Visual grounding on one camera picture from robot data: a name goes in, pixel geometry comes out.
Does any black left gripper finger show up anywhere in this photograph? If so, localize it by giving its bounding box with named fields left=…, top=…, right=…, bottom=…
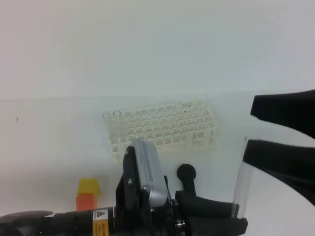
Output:
left=243, top=140, right=315, bottom=205

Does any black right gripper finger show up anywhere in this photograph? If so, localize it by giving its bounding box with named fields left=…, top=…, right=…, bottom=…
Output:
left=251, top=90, right=315, bottom=138

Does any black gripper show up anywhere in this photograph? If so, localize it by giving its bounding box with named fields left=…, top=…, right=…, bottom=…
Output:
left=114, top=146, right=248, bottom=236

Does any clear glass test tube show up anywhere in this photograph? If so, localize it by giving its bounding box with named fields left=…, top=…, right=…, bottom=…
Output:
left=231, top=135, right=261, bottom=218

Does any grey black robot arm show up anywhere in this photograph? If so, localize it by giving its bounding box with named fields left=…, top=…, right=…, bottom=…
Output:
left=0, top=90, right=315, bottom=236

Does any white plastic test tube rack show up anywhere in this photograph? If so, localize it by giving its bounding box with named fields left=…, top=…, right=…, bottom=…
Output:
left=108, top=100, right=217, bottom=164

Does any clear test tube in rack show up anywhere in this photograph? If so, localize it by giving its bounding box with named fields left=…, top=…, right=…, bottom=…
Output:
left=102, top=112, right=113, bottom=143

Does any orange foam cube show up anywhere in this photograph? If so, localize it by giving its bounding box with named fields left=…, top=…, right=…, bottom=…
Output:
left=76, top=193, right=97, bottom=211

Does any yellow foam cube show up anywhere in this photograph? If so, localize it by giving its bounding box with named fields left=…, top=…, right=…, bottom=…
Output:
left=77, top=178, right=100, bottom=197

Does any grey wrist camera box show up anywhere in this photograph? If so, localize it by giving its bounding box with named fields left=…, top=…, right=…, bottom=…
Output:
left=131, top=139, right=169, bottom=207

